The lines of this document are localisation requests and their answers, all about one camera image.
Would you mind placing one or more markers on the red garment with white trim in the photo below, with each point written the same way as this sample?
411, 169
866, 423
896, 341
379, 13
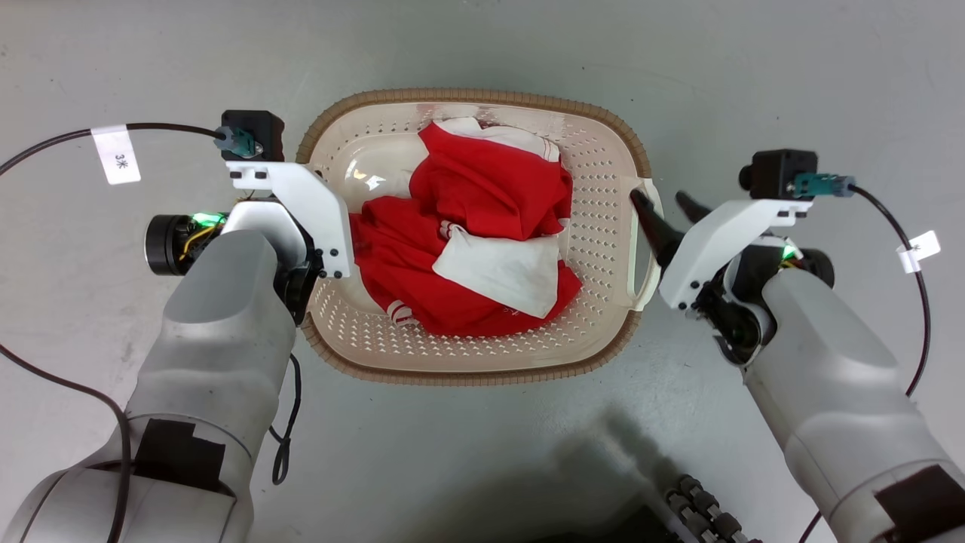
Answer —
482, 181

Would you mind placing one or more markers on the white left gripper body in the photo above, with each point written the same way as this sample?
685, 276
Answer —
317, 211

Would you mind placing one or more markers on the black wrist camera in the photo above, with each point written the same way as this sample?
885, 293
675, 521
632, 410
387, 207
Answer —
776, 170
252, 124

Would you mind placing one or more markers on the beige perforated laundry basket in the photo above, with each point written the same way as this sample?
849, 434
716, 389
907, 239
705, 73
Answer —
603, 226

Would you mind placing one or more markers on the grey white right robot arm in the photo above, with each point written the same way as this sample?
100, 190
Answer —
829, 377

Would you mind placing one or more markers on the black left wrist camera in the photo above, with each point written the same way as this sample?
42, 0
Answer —
252, 124

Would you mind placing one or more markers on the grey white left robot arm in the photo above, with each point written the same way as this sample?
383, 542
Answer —
219, 339

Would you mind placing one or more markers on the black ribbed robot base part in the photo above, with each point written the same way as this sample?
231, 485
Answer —
705, 509

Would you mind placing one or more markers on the white cloth piece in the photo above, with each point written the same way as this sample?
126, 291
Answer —
497, 268

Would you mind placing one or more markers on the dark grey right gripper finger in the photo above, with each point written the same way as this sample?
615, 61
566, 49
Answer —
692, 209
657, 226

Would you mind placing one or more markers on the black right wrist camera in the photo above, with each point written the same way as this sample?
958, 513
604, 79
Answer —
776, 170

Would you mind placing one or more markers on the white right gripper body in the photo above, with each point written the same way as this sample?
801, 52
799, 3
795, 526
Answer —
716, 234

